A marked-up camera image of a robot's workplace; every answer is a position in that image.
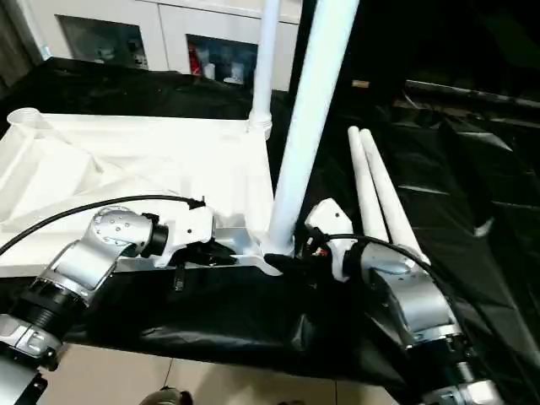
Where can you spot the white plastic table leg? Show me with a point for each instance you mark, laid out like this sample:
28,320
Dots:
312,118
392,198
266,63
367,190

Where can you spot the white plastic table top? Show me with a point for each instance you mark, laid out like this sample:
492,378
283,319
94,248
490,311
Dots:
126,160

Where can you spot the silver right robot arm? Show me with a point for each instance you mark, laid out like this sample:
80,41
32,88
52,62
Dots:
413,295

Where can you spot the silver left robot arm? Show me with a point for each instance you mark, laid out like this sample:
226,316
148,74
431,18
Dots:
84,261

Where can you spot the black plastic mat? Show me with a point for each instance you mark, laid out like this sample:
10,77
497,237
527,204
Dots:
253,316

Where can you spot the small white object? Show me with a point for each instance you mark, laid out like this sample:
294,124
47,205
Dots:
484,226

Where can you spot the small white jar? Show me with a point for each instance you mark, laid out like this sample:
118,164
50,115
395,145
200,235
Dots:
209,70
236,72

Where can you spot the red package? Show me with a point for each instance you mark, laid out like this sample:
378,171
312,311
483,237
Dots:
194,59

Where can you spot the dark metal rod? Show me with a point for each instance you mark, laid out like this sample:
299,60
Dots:
472,93

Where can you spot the white glass-door cabinet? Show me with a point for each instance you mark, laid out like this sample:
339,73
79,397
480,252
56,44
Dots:
169,25

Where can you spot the grey curtain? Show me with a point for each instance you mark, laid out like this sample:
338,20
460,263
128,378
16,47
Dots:
17,42

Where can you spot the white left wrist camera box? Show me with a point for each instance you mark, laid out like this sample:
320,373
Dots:
190,228

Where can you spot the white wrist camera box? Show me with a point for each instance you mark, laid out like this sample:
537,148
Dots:
190,228
327,219

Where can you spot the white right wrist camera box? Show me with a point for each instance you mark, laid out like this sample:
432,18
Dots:
327,219

